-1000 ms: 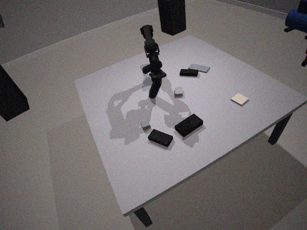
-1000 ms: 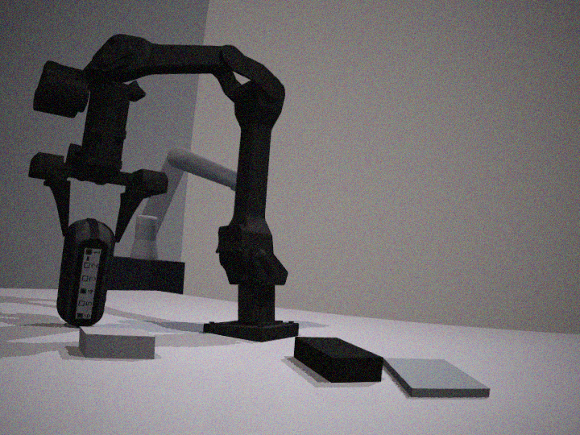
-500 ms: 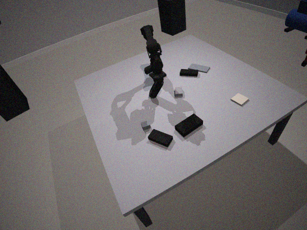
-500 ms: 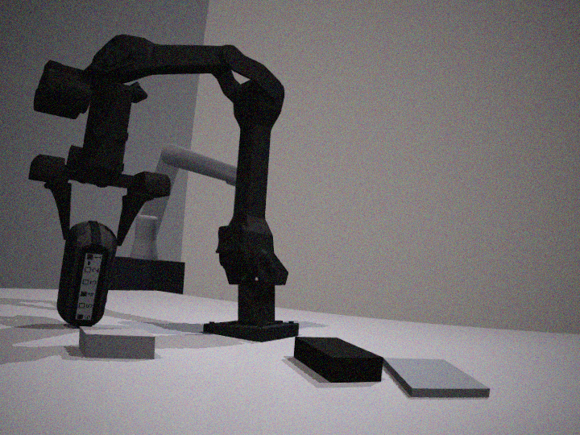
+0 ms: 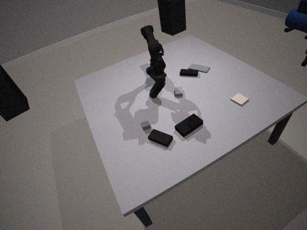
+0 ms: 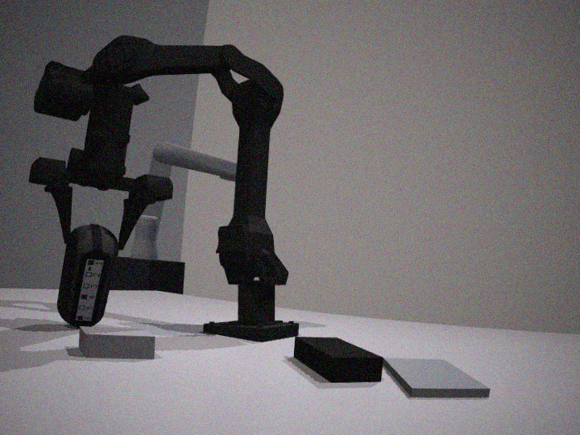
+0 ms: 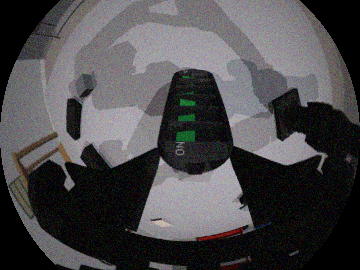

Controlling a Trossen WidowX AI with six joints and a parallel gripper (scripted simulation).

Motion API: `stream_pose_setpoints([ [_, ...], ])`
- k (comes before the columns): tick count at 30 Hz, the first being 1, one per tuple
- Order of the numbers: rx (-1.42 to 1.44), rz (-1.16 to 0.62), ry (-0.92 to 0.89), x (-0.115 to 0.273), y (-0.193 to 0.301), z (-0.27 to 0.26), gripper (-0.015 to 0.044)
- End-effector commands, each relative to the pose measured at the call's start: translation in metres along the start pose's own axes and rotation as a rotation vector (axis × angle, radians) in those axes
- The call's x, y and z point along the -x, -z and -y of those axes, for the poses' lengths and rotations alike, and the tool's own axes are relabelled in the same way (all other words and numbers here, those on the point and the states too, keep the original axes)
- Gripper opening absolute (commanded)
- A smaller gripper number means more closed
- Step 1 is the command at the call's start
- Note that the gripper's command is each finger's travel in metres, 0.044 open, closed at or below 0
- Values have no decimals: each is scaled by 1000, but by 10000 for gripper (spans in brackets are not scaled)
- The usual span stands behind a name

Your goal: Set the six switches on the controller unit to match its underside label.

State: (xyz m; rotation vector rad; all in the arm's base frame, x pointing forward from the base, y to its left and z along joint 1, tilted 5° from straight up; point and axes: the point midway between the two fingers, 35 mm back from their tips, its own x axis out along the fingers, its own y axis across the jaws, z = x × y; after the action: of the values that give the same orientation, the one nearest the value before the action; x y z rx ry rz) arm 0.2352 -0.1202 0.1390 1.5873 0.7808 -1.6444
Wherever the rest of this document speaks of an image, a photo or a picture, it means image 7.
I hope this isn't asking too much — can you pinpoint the beige flat rectangular block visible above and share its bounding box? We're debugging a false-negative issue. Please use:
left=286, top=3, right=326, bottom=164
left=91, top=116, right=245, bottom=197
left=152, top=218, right=173, bottom=227

